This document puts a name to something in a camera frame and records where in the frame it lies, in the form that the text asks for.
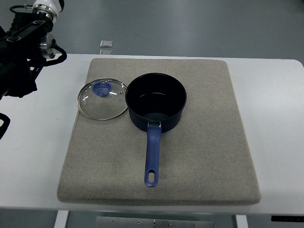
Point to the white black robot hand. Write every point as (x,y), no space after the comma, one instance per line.
(50,8)

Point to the glass lid with blue knob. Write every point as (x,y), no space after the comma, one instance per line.
(102,99)

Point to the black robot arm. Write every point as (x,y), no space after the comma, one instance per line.
(24,50)

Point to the lower silver floor plate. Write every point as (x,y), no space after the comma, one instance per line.
(105,52)

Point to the dark blue saucepan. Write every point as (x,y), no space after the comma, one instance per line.
(155,102)

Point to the white table leg left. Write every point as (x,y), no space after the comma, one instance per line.
(61,219)

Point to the white table leg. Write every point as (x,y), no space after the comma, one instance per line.
(61,219)
(241,221)

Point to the white table leg right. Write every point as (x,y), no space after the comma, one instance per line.
(241,221)

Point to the black table control panel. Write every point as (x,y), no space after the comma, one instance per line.
(298,219)

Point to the grey metal base plate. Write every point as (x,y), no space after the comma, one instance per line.
(117,222)

